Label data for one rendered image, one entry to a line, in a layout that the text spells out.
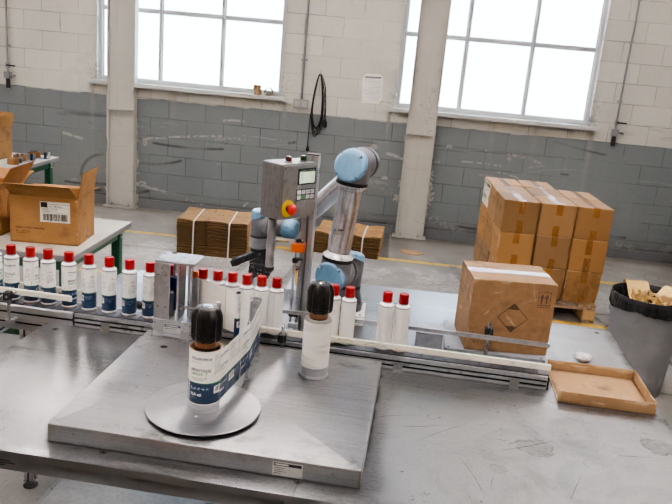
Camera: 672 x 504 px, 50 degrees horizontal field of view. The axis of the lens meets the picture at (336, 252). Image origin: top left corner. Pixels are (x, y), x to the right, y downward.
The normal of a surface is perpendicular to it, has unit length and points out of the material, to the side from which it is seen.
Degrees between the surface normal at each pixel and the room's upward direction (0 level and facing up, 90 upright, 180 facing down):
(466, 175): 90
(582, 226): 90
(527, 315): 90
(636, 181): 90
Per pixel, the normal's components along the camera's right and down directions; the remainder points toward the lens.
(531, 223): -0.04, 0.26
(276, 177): -0.68, 0.14
